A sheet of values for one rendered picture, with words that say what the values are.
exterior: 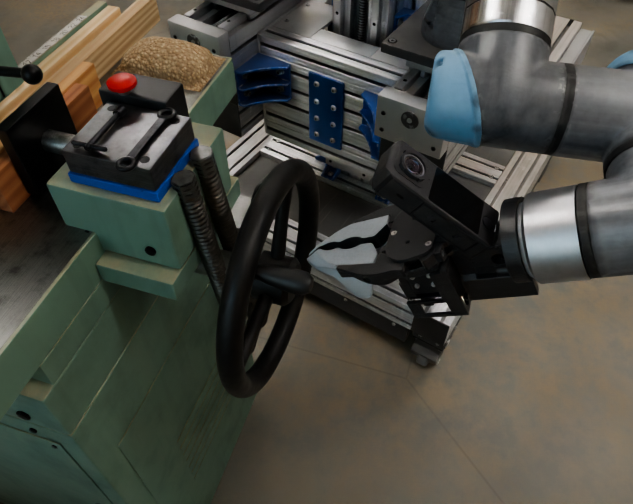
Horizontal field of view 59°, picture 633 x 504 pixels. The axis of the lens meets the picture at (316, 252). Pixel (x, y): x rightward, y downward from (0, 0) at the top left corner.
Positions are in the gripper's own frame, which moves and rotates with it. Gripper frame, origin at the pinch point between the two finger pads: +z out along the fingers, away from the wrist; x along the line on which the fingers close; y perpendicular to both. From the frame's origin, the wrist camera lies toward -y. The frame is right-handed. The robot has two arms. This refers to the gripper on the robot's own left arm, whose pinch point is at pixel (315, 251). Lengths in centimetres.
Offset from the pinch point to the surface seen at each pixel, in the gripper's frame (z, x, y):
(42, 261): 24.0, -8.3, -11.9
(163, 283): 15.8, -5.1, -3.4
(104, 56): 33.7, 25.0, -20.0
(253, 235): 3.6, -2.0, -5.1
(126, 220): 15.7, -3.2, -11.0
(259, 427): 63, 16, 70
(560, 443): 1, 34, 105
